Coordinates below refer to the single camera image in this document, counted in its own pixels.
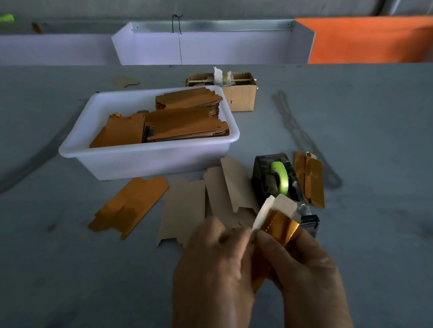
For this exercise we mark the white plastic bin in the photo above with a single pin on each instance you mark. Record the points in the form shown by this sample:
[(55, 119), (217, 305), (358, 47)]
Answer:
[(146, 166)]

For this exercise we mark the orange tray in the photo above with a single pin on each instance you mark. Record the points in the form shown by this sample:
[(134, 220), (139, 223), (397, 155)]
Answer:
[(383, 39)]

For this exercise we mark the person's right hand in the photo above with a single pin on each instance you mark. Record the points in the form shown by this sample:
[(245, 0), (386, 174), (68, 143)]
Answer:
[(303, 289)]

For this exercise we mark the black tape dispenser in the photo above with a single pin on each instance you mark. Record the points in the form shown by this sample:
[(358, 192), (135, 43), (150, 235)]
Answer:
[(260, 179)]

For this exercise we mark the person's left hand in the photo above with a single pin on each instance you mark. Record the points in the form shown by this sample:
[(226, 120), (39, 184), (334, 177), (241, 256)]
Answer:
[(215, 278)]

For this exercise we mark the long white tray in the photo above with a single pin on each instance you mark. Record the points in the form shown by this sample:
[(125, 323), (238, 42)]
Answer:
[(46, 51), (241, 48)]

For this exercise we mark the gold cartons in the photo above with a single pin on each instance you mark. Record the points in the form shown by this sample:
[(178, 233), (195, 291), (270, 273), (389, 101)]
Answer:
[(186, 125)]

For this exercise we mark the small cardboard box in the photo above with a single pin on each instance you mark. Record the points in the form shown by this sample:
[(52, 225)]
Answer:
[(242, 99)]

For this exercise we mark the pile of beige blanks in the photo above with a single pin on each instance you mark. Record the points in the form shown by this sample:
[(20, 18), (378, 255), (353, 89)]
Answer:
[(233, 191)]

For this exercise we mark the green tape roll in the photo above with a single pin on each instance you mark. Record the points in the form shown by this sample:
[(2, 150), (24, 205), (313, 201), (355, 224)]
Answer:
[(280, 177)]

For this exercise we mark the grey metal pole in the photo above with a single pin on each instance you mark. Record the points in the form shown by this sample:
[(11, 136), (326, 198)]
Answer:
[(392, 4)]

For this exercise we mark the gold box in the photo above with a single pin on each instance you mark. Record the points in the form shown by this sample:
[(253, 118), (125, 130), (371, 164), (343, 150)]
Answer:
[(281, 225), (130, 203), (316, 181), (299, 167)]

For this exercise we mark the single beige blank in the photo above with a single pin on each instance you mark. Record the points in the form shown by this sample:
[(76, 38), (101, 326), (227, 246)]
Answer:
[(182, 209)]

